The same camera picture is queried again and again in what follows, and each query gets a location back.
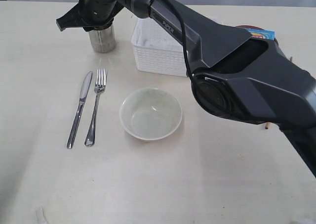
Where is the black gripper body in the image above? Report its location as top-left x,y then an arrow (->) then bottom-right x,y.
56,0 -> 123,32

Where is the silver fork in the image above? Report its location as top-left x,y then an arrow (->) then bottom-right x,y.
84,68 -> 107,147

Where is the silver table knife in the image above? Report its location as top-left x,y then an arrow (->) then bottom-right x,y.
66,71 -> 93,149

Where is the white speckled ceramic bowl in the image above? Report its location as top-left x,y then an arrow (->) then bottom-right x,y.
119,88 -> 183,141

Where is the brown round plate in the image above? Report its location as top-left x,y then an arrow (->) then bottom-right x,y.
236,25 -> 279,45

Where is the blue chips bag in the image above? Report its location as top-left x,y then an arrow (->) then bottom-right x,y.
246,28 -> 275,40

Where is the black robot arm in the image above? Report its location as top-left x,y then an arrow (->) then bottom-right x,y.
56,0 -> 316,173

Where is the white perforated plastic basket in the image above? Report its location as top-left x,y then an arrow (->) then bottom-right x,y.
131,18 -> 187,77

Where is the black cable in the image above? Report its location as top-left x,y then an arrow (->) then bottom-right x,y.
138,0 -> 247,116

